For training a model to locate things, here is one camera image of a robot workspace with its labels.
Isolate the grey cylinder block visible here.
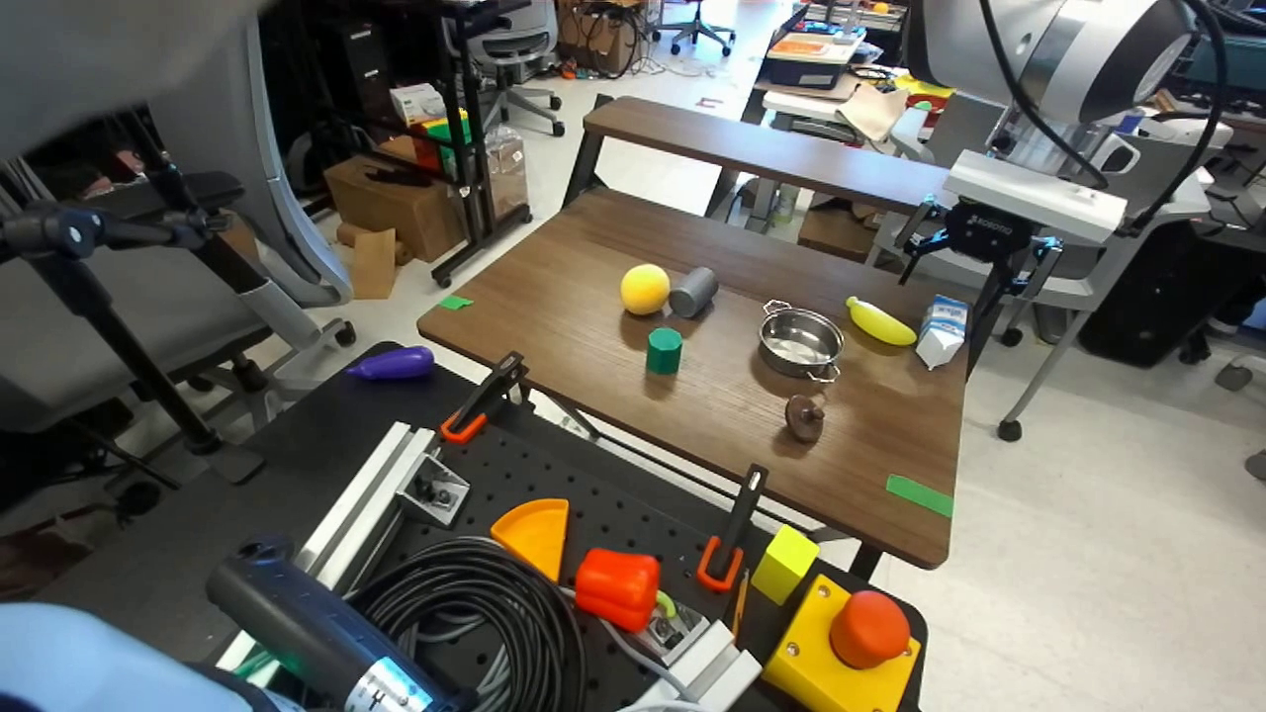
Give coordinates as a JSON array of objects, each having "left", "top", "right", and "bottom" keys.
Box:
[{"left": 669, "top": 267, "right": 718, "bottom": 322}]

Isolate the green cylinder block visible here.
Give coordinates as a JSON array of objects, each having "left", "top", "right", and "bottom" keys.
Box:
[{"left": 646, "top": 326, "right": 685, "bottom": 376}]

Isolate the aluminium rail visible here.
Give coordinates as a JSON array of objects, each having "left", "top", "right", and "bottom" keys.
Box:
[
  {"left": 207, "top": 423, "right": 470, "bottom": 690},
  {"left": 619, "top": 604, "right": 763, "bottom": 712}
]

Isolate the purple toy eggplant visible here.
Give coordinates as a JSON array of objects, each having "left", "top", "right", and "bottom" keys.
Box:
[{"left": 349, "top": 347, "right": 433, "bottom": 383}]

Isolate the orange black clamp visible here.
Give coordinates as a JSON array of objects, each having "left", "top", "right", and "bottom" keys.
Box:
[
  {"left": 439, "top": 354, "right": 527, "bottom": 448},
  {"left": 691, "top": 465, "right": 770, "bottom": 602}
]

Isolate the orange black clamp left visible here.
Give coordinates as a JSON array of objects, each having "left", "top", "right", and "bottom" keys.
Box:
[{"left": 691, "top": 465, "right": 770, "bottom": 602}]

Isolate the grey office chair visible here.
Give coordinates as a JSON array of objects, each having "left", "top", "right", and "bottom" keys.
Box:
[{"left": 0, "top": 171, "right": 357, "bottom": 503}]

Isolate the cardboard box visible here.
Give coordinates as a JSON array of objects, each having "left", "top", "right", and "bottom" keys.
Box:
[{"left": 324, "top": 156, "right": 466, "bottom": 260}]

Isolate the aluminium rail right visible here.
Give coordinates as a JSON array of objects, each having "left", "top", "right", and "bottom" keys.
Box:
[{"left": 207, "top": 423, "right": 470, "bottom": 690}]

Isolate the wooden bench shelf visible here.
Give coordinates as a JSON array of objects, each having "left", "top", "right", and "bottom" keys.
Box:
[{"left": 567, "top": 96, "right": 945, "bottom": 209}]

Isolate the small steel pot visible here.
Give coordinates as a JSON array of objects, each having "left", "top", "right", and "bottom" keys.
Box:
[{"left": 760, "top": 303, "right": 841, "bottom": 383}]

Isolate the orange black clamp right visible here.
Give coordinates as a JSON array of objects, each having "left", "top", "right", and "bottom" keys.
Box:
[{"left": 439, "top": 354, "right": 527, "bottom": 448}]

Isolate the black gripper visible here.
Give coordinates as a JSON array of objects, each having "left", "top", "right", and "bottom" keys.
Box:
[{"left": 899, "top": 201, "right": 1062, "bottom": 287}]

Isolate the orange wedge slice toy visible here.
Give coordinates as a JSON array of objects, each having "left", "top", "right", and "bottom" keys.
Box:
[{"left": 490, "top": 499, "right": 568, "bottom": 581}]

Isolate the blue white milk carton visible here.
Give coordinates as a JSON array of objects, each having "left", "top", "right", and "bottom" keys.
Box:
[{"left": 912, "top": 295, "right": 968, "bottom": 374}]

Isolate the coiled black cable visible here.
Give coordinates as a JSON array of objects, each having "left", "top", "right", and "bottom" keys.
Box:
[{"left": 349, "top": 532, "right": 594, "bottom": 712}]

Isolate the brown pot lid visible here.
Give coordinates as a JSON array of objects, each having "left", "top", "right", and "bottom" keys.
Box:
[{"left": 782, "top": 397, "right": 822, "bottom": 442}]

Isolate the yellow toy banana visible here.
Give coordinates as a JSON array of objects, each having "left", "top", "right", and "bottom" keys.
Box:
[{"left": 848, "top": 299, "right": 917, "bottom": 347}]

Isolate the black perforated board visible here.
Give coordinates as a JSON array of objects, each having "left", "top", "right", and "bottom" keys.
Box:
[{"left": 25, "top": 346, "right": 932, "bottom": 712}]

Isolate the blue grey camera foreground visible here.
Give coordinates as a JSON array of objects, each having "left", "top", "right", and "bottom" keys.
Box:
[{"left": 0, "top": 556, "right": 458, "bottom": 712}]

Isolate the yellow ball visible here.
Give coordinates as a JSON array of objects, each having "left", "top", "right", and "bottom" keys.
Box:
[{"left": 619, "top": 267, "right": 672, "bottom": 318}]

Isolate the robot arm white silver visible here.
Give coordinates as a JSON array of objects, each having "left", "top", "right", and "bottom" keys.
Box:
[{"left": 912, "top": 0, "right": 1215, "bottom": 280}]

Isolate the aluminium rail left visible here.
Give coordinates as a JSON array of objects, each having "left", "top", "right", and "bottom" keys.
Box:
[{"left": 619, "top": 604, "right": 763, "bottom": 712}]

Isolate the yellow box red button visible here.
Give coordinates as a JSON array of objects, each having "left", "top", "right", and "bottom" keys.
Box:
[{"left": 763, "top": 575, "right": 921, "bottom": 712}]

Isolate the yellow-green cube block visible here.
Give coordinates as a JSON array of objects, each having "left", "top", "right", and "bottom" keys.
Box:
[{"left": 751, "top": 527, "right": 820, "bottom": 604}]

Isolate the green tape strip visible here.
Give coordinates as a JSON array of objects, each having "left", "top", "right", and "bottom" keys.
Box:
[{"left": 884, "top": 474, "right": 954, "bottom": 517}]

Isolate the orange toy pepper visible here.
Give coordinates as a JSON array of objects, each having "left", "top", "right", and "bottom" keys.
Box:
[{"left": 575, "top": 546, "right": 662, "bottom": 635}]

